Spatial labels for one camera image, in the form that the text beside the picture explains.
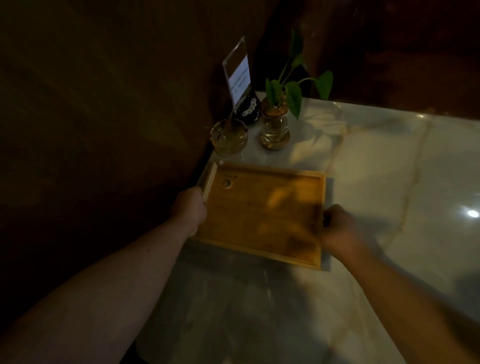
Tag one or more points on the person's left hand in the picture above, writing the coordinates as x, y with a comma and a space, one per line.
190, 208

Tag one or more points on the person's right hand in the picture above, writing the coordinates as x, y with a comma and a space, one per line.
341, 232

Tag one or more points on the person's right fingers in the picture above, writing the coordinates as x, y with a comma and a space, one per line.
328, 217

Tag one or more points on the wooden tray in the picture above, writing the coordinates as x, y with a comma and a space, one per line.
262, 215

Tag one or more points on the person's left forearm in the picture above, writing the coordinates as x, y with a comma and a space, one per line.
101, 296

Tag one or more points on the person's right forearm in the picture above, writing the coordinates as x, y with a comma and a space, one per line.
408, 307

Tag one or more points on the glass vase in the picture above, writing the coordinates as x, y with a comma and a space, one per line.
275, 127

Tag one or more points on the glass ashtray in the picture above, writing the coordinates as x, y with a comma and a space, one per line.
228, 137

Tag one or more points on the green leafy plant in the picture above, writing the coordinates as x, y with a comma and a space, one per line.
294, 88

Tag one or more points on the round black container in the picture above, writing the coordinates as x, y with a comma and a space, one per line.
248, 108

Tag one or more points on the clear acrylic sign holder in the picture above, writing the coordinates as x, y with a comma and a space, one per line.
237, 75

